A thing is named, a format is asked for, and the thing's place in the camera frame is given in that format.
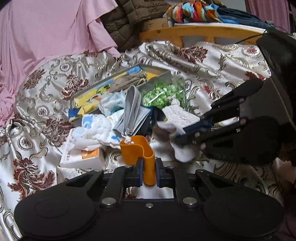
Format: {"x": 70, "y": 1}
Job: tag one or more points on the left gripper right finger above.
{"x": 176, "y": 179}

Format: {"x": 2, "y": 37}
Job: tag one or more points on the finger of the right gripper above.
{"x": 207, "y": 132}
{"x": 228, "y": 106}

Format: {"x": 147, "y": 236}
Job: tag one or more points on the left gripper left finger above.
{"x": 118, "y": 181}

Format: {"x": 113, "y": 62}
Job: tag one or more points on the orange plastic cup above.
{"x": 138, "y": 147}

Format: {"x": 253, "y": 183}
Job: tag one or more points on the white sock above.
{"x": 171, "y": 138}

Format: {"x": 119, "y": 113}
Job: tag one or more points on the grey cloth with white rose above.
{"x": 133, "y": 117}

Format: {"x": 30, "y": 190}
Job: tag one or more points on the white textured cloth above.
{"x": 176, "y": 114}

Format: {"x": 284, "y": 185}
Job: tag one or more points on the white orange carton box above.
{"x": 81, "y": 159}

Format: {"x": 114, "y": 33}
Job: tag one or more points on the white blue towel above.
{"x": 96, "y": 131}

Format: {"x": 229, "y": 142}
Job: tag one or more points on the green patterned cloth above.
{"x": 164, "y": 94}

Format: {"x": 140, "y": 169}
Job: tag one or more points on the blue white tissue pack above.
{"x": 112, "y": 102}

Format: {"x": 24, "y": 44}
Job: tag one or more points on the grey storage box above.
{"x": 136, "y": 75}

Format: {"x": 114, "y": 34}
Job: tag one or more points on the floral satin bedspread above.
{"x": 32, "y": 142}

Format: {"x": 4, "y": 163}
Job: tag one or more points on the colourful striped cloth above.
{"x": 194, "y": 12}

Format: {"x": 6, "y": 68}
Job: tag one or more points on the brown quilted jacket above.
{"x": 124, "y": 23}

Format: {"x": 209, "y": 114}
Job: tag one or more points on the pink sheet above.
{"x": 33, "y": 32}

